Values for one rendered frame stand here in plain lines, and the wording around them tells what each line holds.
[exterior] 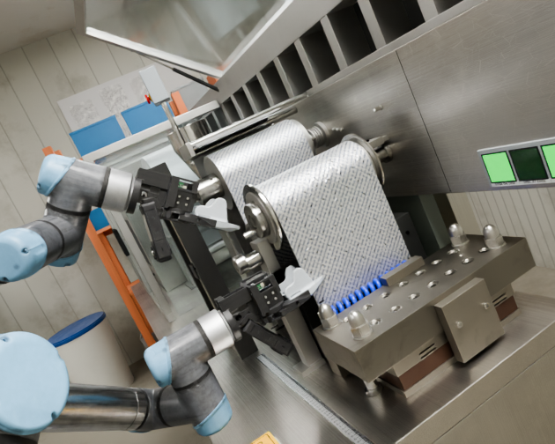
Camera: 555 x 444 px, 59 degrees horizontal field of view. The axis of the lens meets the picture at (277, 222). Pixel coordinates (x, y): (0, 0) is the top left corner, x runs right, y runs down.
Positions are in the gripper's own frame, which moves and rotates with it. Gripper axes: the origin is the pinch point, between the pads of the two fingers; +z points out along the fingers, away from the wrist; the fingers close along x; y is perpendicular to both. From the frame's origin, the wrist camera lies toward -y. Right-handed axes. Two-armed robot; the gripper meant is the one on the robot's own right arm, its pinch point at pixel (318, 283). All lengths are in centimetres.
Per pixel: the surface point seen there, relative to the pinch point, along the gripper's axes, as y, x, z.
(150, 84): 58, 58, -1
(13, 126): 125, 384, -54
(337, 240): 5.6, -0.3, 7.4
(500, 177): 7.8, -23.7, 29.3
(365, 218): 6.9, -0.3, 15.1
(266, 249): 9.4, 7.1, -4.8
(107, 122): 86, 295, 8
